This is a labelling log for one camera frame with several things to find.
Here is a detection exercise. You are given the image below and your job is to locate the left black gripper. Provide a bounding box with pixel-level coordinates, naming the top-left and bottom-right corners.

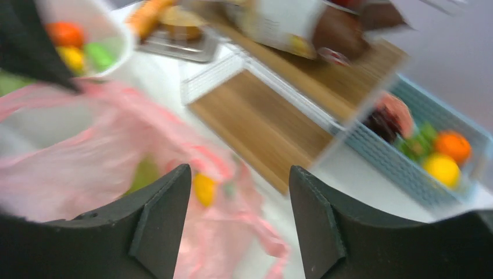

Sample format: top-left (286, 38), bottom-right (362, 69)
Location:
top-left (1, 1), bottom-right (81, 92)

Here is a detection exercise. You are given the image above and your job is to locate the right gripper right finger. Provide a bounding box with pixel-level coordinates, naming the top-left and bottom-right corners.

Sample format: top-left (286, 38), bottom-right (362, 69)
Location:
top-left (289, 166), bottom-right (492, 278)

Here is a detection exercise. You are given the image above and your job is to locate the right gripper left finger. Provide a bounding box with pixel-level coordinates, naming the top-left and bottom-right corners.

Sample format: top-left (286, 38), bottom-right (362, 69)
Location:
top-left (1, 164), bottom-right (191, 278)

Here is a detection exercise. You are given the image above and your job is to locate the pink plastic grocery bag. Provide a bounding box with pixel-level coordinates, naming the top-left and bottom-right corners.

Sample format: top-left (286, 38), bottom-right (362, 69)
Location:
top-left (1, 78), bottom-right (289, 278)

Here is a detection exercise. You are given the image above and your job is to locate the dark red grapes bunch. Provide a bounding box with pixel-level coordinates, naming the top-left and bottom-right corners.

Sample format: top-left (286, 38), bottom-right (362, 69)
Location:
top-left (363, 108), bottom-right (402, 144)

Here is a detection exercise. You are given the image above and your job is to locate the watermelon slice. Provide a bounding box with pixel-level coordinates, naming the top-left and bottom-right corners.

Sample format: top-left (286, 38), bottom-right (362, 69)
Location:
top-left (376, 92), bottom-right (415, 138)

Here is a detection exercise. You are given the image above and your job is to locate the orange tomato in basin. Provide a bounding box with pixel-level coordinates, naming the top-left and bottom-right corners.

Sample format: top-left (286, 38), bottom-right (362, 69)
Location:
top-left (45, 22), bottom-right (85, 48)

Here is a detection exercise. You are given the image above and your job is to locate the green leafy vegetable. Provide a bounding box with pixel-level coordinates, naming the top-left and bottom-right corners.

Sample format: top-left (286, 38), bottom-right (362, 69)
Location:
top-left (0, 70), bottom-right (34, 96)

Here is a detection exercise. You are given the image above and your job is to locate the yellow bell pepper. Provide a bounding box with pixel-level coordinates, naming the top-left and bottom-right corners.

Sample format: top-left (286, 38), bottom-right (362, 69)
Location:
top-left (56, 46), bottom-right (85, 76)

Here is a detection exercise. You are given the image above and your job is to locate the green pepper in basin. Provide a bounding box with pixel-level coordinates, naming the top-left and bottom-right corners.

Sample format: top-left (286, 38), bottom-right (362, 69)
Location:
top-left (83, 42), bottom-right (115, 71)

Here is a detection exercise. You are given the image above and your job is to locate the white plastic basin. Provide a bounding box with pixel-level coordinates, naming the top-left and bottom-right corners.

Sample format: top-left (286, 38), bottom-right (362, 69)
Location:
top-left (37, 0), bottom-right (136, 81)

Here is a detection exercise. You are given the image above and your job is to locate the yellow fruit in bag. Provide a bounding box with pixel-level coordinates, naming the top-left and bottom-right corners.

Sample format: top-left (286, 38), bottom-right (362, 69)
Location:
top-left (192, 173), bottom-right (216, 208)

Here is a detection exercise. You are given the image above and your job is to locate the green grapes bunch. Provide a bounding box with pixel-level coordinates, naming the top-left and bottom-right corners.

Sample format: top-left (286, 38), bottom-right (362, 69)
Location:
top-left (396, 121), bottom-right (438, 163)

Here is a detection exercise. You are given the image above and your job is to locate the yellow lemon in basket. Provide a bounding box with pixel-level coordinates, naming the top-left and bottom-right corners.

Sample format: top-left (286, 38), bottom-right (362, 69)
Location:
top-left (421, 153), bottom-right (461, 190)

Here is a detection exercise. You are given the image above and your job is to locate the metal tray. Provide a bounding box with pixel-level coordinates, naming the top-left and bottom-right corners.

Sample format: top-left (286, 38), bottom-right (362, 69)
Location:
top-left (135, 26), bottom-right (221, 63)

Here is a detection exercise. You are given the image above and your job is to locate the orange fruit in basket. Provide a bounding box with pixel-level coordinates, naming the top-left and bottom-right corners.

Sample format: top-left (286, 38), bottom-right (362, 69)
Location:
top-left (434, 130), bottom-right (473, 167)

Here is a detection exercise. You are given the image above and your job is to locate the blue plastic basket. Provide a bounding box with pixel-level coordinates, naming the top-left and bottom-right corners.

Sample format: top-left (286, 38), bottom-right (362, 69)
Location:
top-left (345, 77), bottom-right (492, 209)

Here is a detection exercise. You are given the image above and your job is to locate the slice of brown bread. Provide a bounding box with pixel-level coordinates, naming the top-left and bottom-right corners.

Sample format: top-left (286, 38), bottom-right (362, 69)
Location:
top-left (159, 5), bottom-right (206, 41)

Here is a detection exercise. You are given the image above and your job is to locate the white brown snack bag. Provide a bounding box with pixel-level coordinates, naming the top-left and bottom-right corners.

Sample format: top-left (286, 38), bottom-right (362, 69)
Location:
top-left (222, 0), bottom-right (328, 60)

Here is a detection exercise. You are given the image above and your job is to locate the white wire shelf rack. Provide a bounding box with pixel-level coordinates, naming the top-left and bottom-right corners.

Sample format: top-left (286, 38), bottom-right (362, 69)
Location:
top-left (178, 0), bottom-right (471, 195)

